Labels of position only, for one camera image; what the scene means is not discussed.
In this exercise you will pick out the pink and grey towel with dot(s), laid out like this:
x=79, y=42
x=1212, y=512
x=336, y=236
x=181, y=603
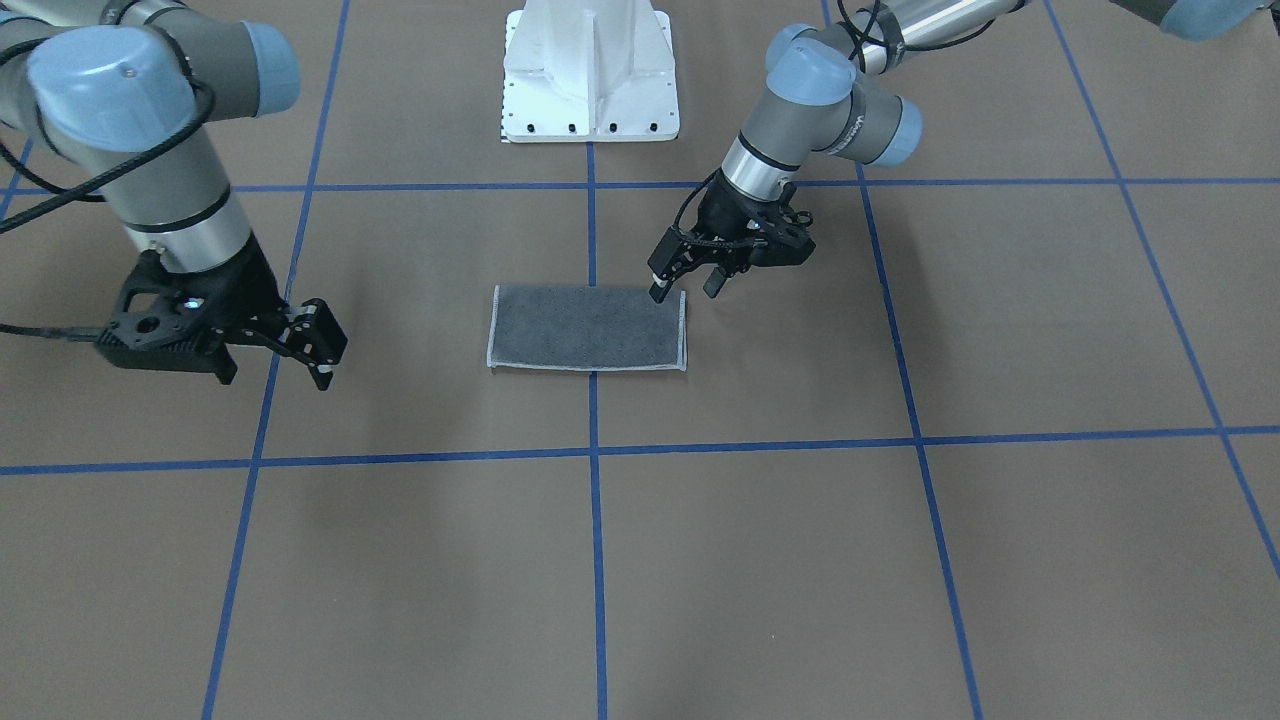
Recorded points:
x=586, y=329

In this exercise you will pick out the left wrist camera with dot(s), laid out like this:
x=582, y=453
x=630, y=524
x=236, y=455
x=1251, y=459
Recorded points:
x=781, y=237

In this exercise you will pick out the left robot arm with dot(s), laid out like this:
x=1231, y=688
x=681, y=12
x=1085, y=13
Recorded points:
x=820, y=97

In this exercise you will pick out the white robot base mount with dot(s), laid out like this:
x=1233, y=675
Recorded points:
x=589, y=72

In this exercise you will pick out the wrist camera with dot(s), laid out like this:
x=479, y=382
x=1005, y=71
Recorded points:
x=166, y=326
x=781, y=237

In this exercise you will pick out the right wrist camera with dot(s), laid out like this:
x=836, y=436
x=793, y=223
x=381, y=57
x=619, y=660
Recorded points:
x=166, y=326

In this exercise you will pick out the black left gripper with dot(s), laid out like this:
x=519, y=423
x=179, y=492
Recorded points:
x=722, y=214

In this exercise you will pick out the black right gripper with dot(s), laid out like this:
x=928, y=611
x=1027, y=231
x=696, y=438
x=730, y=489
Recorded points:
x=252, y=289

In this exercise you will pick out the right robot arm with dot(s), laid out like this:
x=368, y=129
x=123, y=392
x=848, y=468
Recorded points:
x=125, y=90

